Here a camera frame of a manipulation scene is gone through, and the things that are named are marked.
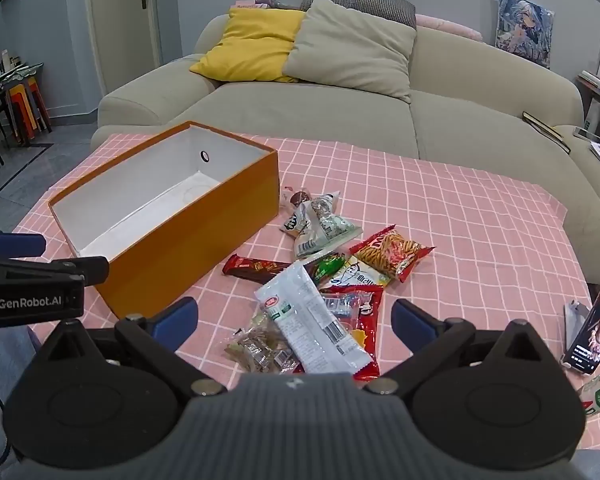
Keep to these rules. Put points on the stack of coloured stools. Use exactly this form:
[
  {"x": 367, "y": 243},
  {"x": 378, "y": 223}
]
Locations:
[{"x": 25, "y": 105}]

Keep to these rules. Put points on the beige pillow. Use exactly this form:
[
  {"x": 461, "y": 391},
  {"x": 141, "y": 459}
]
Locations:
[{"x": 350, "y": 50}]

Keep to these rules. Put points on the grey plush toy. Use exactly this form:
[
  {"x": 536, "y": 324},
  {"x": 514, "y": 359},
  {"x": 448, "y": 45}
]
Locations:
[{"x": 270, "y": 0}]

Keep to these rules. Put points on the clear grey-white snack bag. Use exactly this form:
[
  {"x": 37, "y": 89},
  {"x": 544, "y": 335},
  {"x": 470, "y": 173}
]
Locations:
[{"x": 330, "y": 235}]

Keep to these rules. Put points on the yellow pillow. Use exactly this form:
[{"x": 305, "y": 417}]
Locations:
[{"x": 250, "y": 45}]

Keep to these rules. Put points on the long white snack packet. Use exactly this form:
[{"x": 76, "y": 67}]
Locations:
[{"x": 305, "y": 310}]

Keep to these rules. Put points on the dining table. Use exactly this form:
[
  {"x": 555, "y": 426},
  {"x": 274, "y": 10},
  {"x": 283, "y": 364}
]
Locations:
[{"x": 15, "y": 74}]

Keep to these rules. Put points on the clear bag of candies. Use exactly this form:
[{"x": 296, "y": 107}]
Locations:
[{"x": 260, "y": 347}]

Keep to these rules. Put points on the red stick snack packet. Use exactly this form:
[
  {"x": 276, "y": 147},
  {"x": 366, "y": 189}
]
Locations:
[{"x": 390, "y": 252}]

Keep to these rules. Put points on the brown chocolate wafer bar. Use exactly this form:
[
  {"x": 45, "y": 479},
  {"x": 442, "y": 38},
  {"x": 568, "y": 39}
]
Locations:
[{"x": 252, "y": 267}]

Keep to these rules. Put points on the white door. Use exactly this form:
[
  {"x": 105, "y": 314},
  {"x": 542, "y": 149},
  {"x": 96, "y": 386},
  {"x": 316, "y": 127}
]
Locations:
[{"x": 125, "y": 25}]

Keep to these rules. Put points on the grey houndstooth pillow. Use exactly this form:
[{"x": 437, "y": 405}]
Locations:
[{"x": 375, "y": 2}]

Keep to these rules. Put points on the small white packet black logo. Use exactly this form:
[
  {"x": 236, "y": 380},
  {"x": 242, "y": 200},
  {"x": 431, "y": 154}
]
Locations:
[{"x": 295, "y": 224}]

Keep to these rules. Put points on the pink blanket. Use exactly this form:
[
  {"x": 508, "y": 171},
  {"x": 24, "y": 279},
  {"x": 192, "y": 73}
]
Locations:
[{"x": 450, "y": 25}]

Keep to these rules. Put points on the dark book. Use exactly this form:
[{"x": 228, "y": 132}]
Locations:
[{"x": 545, "y": 130}]

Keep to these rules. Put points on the white storage box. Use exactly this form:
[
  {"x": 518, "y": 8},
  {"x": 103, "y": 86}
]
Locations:
[{"x": 190, "y": 255}]

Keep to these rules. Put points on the pink checkered tablecloth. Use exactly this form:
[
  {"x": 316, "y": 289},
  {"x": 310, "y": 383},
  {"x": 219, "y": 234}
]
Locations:
[{"x": 455, "y": 220}]

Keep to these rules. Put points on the white cartoon snack packet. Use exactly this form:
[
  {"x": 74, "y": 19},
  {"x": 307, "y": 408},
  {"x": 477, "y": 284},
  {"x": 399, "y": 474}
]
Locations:
[{"x": 360, "y": 275}]

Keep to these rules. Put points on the silver phone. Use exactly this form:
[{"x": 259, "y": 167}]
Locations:
[{"x": 586, "y": 134}]

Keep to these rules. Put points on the beige sofa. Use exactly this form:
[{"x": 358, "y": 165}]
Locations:
[{"x": 305, "y": 115}]

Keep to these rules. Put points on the red packet with clear window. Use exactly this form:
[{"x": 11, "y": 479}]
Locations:
[{"x": 367, "y": 340}]

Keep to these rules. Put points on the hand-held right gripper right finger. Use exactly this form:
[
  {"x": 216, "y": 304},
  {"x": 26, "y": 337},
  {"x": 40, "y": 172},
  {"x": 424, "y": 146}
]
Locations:
[{"x": 411, "y": 321}]

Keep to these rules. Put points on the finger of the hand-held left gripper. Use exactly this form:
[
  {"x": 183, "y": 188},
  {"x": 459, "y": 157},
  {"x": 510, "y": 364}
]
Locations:
[
  {"x": 22, "y": 244},
  {"x": 40, "y": 270}
]

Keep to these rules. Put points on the black smartphone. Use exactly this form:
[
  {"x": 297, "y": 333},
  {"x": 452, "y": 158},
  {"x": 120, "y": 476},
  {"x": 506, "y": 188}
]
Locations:
[{"x": 595, "y": 325}]

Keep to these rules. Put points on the green candy packet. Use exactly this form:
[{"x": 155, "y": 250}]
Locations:
[{"x": 330, "y": 265}]

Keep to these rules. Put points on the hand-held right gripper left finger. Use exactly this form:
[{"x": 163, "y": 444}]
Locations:
[{"x": 176, "y": 319}]

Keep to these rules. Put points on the small brown round snack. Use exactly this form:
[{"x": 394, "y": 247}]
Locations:
[{"x": 297, "y": 197}]

